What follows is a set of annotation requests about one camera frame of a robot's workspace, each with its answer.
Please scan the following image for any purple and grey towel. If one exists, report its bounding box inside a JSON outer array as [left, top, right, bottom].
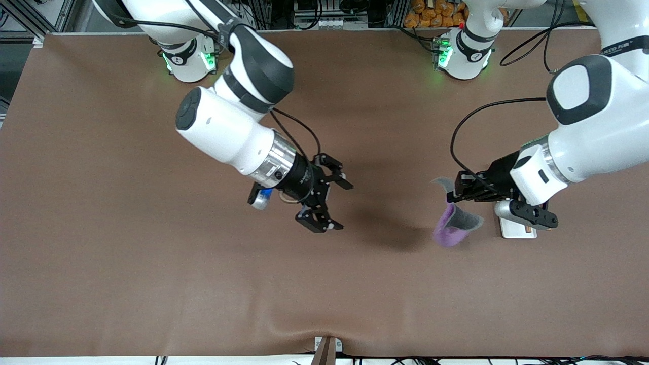
[[431, 176, 485, 248]]

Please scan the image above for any pile of orange bags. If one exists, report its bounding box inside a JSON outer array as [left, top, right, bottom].
[[404, 0, 508, 29]]

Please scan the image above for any white rectangular tray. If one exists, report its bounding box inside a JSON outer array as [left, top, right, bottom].
[[499, 215, 538, 240]]

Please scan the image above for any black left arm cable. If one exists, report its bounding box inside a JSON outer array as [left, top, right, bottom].
[[450, 97, 548, 196]]

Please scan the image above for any aluminium frame profile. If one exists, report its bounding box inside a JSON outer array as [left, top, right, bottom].
[[0, 0, 77, 49]]

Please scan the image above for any metal table edge clamp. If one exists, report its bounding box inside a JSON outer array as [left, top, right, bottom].
[[314, 336, 343, 354]]

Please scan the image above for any brown camera post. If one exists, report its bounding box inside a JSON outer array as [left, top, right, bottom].
[[310, 336, 337, 365]]

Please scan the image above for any brown table mat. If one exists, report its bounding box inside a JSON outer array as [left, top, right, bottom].
[[0, 28, 649, 358]]

